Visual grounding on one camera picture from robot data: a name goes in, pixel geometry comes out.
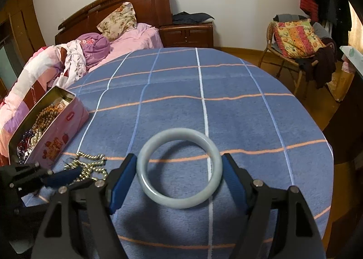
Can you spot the pink bed sheet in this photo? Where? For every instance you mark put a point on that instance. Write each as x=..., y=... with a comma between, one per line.
x=139, y=38

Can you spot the pink white quilt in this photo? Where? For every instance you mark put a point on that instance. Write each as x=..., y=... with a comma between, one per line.
x=31, y=77

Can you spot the dark brown garment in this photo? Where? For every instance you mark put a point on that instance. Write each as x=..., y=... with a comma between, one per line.
x=323, y=63

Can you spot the black hanging coat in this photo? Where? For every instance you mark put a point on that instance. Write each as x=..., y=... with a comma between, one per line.
x=331, y=1

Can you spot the colourful patterned cushion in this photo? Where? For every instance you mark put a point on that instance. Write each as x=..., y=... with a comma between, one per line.
x=297, y=38

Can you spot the red hanging jacket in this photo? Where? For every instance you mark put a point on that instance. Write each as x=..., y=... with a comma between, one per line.
x=307, y=1

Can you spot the pink tin box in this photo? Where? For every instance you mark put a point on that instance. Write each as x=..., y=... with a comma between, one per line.
x=62, y=131

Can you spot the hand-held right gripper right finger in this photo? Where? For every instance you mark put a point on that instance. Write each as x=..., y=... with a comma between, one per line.
x=234, y=181

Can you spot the floral pillow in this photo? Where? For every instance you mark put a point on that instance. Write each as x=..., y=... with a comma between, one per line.
x=119, y=21

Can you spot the white printed card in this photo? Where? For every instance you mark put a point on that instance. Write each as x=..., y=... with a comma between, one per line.
x=63, y=101

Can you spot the dark wooden cabinet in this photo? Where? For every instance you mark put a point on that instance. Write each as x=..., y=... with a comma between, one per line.
x=346, y=123

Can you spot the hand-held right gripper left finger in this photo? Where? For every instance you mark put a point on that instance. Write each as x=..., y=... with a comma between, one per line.
x=122, y=184

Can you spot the wooden nightstand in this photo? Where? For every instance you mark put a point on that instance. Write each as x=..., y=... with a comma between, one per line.
x=187, y=35

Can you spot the dark folded clothes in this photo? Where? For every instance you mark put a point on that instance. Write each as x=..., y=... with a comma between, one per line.
x=192, y=18

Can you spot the blue plaid blanket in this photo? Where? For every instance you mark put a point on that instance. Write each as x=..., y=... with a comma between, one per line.
x=241, y=123

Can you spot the wooden bed headboard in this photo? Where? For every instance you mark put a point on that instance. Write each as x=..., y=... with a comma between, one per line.
x=113, y=1

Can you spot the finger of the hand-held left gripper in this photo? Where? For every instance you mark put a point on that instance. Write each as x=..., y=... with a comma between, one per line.
x=62, y=178

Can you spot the grey clothes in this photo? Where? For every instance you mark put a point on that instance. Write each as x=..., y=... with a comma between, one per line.
x=286, y=17

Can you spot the pale green patterned box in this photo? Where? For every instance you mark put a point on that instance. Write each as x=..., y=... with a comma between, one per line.
x=353, y=57

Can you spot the white patterned cloth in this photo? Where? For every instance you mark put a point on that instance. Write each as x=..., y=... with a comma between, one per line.
x=72, y=60

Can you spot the pale jade bangle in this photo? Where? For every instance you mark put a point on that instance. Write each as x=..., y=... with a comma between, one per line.
x=141, y=167

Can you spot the wooden wardrobe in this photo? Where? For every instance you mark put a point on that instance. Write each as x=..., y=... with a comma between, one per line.
x=25, y=21

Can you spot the wicker chair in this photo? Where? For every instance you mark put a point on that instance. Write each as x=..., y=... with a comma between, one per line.
x=280, y=55

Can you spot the yellow bag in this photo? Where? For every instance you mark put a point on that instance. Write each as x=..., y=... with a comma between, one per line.
x=340, y=86

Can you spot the purple cloth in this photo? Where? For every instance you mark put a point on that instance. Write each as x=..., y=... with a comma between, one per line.
x=95, y=49

